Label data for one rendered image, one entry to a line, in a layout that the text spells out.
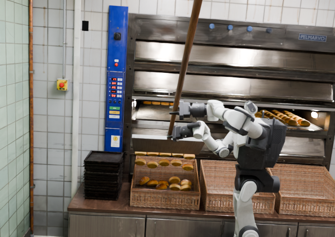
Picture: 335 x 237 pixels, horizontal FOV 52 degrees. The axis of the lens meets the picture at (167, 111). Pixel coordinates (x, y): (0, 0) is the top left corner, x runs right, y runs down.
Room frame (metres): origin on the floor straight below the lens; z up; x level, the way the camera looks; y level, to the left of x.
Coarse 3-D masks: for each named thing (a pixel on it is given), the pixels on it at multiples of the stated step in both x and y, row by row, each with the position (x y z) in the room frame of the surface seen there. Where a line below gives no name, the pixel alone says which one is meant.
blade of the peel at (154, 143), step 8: (136, 136) 2.45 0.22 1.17; (144, 136) 2.45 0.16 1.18; (152, 136) 2.46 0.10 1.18; (160, 136) 2.46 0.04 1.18; (136, 144) 2.57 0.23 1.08; (144, 144) 2.57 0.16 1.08; (152, 144) 2.56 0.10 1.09; (160, 144) 2.55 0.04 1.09; (168, 144) 2.55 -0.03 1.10; (176, 144) 2.54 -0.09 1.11; (184, 144) 2.54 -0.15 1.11; (192, 144) 2.53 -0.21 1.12; (200, 144) 2.53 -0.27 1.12; (160, 152) 2.74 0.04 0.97; (168, 152) 2.73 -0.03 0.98; (176, 152) 2.73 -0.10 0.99; (184, 152) 2.72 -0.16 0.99; (192, 152) 2.71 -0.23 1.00
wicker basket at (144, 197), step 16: (192, 160) 2.99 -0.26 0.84; (144, 176) 2.93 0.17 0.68; (160, 176) 2.94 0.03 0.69; (176, 176) 2.95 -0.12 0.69; (192, 176) 2.96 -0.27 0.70; (144, 192) 2.52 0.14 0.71; (160, 192) 2.52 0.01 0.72; (176, 192) 2.53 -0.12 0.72; (192, 192) 2.53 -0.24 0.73; (160, 208) 2.52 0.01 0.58; (176, 208) 2.52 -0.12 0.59; (192, 208) 2.53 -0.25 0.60
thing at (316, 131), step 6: (132, 120) 3.00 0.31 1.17; (138, 120) 3.00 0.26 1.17; (144, 120) 3.00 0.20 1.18; (150, 120) 3.01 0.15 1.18; (156, 120) 3.03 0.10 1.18; (162, 120) 3.05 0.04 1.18; (168, 120) 3.07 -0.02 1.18; (210, 126) 3.03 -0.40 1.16; (216, 126) 3.03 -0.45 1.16; (222, 126) 3.03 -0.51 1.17; (288, 132) 3.05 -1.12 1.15; (294, 132) 3.06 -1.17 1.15; (300, 132) 3.06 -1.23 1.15; (306, 132) 3.06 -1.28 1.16; (312, 132) 3.06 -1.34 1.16; (318, 132) 3.06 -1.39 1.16; (324, 132) 3.07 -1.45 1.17
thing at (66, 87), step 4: (56, 80) 2.91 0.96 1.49; (60, 80) 2.90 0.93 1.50; (64, 80) 2.90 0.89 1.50; (68, 80) 2.92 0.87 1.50; (56, 84) 2.91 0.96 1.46; (64, 84) 2.90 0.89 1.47; (68, 84) 2.92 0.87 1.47; (56, 88) 2.91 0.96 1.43; (60, 88) 2.90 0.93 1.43; (64, 88) 2.90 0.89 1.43; (68, 88) 2.93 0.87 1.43
